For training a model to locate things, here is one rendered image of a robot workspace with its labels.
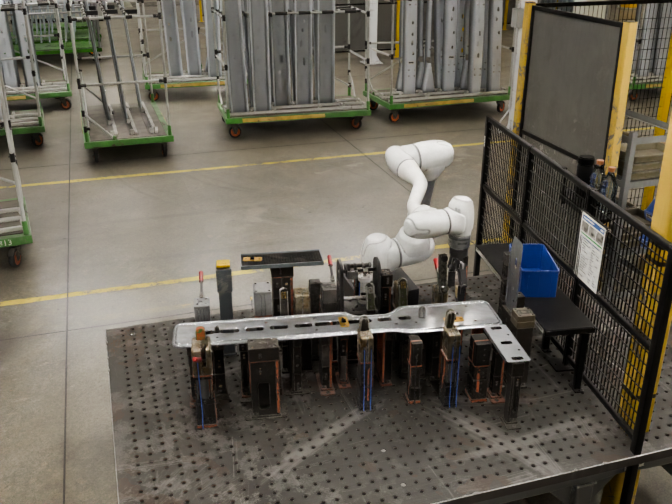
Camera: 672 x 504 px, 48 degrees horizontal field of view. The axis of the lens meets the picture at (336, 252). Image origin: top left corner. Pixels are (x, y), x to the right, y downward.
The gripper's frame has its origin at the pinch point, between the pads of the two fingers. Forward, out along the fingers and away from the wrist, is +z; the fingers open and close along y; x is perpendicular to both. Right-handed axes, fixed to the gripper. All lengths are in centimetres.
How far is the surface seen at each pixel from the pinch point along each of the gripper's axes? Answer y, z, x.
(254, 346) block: 14, 11, -85
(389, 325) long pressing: 0.8, 13.6, -28.2
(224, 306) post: -35, 18, -96
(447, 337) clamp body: 18.1, 11.2, -8.3
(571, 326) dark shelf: 18.1, 10.9, 44.2
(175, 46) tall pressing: -956, 39, -158
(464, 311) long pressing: -6.4, 13.7, 6.7
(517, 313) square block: 9.2, 7.8, 24.1
